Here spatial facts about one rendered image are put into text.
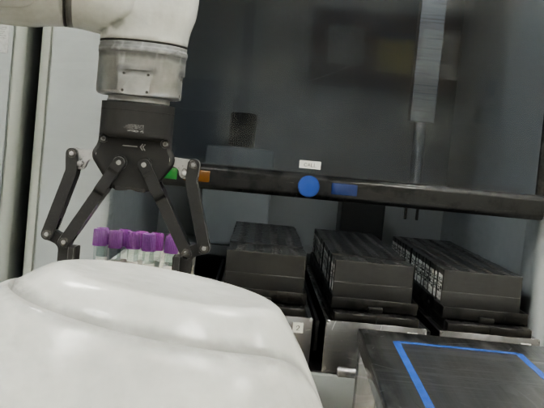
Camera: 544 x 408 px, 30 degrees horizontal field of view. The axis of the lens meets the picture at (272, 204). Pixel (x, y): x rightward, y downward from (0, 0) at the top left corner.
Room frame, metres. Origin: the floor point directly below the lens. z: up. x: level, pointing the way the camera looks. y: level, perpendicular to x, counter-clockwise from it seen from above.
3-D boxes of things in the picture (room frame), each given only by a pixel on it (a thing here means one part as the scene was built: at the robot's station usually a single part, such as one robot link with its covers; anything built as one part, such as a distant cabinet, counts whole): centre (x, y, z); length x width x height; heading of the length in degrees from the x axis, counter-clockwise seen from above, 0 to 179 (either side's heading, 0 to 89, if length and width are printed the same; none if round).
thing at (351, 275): (1.43, -0.15, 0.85); 0.12 x 0.02 x 0.06; 90
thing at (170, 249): (1.12, 0.11, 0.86); 0.02 x 0.02 x 0.11
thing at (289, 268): (1.42, 0.00, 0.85); 0.12 x 0.02 x 0.06; 91
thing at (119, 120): (1.05, 0.15, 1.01); 0.08 x 0.07 x 0.09; 91
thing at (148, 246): (1.12, 0.13, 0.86); 0.02 x 0.02 x 0.11
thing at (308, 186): (1.40, -0.05, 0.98); 0.03 x 0.01 x 0.03; 91
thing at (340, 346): (1.66, -0.15, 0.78); 0.73 x 0.14 x 0.09; 1
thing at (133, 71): (1.05, 0.15, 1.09); 0.09 x 0.09 x 0.06
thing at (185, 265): (1.05, 0.07, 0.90); 0.03 x 0.01 x 0.05; 91
